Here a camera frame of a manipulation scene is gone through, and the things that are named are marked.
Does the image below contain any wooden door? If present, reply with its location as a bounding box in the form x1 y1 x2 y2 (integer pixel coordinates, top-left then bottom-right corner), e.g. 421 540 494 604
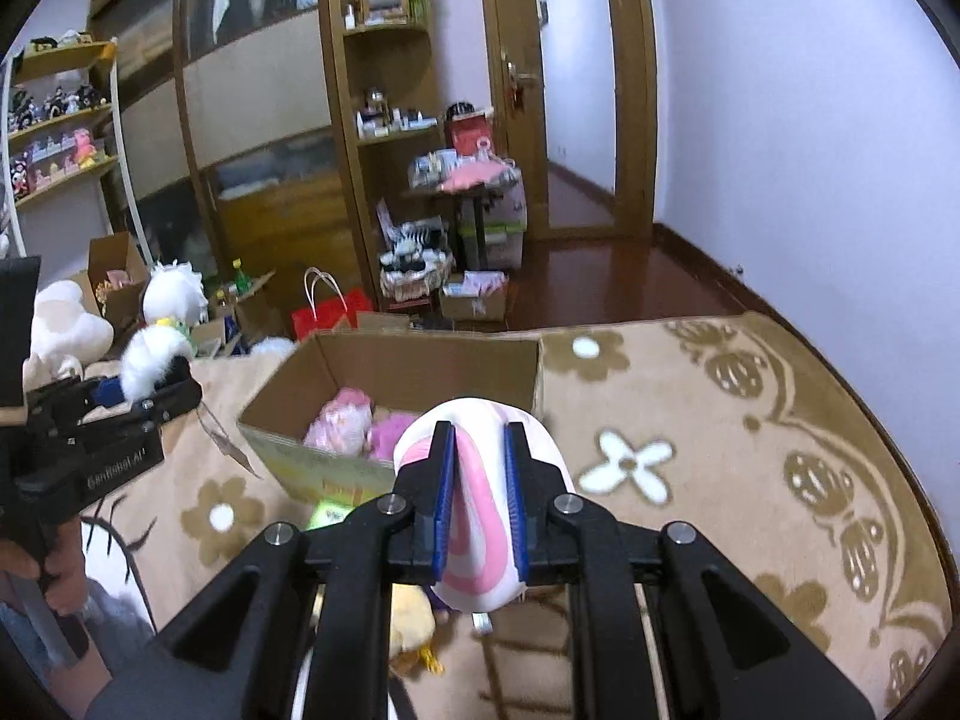
478 0 661 242

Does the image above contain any pink cloth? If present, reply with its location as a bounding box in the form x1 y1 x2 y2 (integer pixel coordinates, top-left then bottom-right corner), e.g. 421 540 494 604
441 163 512 194

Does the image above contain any small flat cardboard box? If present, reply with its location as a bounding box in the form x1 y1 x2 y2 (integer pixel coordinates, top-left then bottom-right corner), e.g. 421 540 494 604
438 271 511 323

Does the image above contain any person's left hand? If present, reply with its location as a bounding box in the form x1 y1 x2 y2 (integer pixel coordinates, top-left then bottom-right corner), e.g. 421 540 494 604
0 519 92 617

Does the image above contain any white display shelf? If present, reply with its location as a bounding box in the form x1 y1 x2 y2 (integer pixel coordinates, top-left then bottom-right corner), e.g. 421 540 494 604
0 34 145 259

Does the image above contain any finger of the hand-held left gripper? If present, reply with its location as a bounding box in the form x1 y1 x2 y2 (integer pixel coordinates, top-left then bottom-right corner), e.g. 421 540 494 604
139 356 205 425

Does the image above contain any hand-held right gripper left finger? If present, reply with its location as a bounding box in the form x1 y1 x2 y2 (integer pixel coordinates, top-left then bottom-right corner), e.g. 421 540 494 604
97 420 458 720

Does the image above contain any wooden corner shelf unit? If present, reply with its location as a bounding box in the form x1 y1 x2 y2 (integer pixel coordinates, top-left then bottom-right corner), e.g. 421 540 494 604
318 0 452 310

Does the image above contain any light pink plush toy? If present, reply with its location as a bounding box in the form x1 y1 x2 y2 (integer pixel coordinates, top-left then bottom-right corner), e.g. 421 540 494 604
303 388 374 455

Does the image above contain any tall open cardboard box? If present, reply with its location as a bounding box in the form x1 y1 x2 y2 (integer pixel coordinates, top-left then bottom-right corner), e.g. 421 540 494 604
87 231 152 325

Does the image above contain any small round table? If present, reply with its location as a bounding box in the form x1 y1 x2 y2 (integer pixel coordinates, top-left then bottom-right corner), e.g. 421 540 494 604
409 150 526 272

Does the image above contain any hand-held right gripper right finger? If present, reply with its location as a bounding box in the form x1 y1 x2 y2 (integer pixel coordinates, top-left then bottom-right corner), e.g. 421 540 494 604
504 422 878 720

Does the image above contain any wooden wardrobe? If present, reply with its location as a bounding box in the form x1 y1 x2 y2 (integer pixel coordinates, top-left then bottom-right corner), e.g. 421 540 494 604
88 0 362 316

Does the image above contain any low cardboard box with bottles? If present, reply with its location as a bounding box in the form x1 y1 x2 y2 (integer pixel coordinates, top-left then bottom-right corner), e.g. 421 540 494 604
196 270 280 358

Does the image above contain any yellow plush toy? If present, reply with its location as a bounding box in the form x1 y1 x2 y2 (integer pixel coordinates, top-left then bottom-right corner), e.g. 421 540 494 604
388 583 452 677

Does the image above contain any red paper bag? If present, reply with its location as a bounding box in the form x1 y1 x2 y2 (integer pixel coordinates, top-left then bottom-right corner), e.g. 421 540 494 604
291 268 375 343

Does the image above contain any magenta plush toy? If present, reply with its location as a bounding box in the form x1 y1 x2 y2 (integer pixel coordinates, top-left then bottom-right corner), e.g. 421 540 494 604
366 412 421 463

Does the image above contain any pink and white plush toy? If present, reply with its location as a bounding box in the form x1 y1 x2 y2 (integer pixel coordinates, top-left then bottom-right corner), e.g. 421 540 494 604
394 397 577 614

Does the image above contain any wicker basket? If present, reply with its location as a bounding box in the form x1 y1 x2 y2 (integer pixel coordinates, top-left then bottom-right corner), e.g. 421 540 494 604
378 220 455 302

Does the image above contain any row of small figurines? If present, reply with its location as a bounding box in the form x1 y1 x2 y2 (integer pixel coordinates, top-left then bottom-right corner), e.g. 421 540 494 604
6 81 107 130

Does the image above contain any white fluffy plush toy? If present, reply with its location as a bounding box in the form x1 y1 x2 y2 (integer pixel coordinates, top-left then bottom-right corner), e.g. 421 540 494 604
120 260 263 478

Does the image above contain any cream plush toy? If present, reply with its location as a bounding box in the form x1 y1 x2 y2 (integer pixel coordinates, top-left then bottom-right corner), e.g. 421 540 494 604
21 280 116 392

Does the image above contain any red gift box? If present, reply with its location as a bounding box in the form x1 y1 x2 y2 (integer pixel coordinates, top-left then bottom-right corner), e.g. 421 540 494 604
448 111 497 157

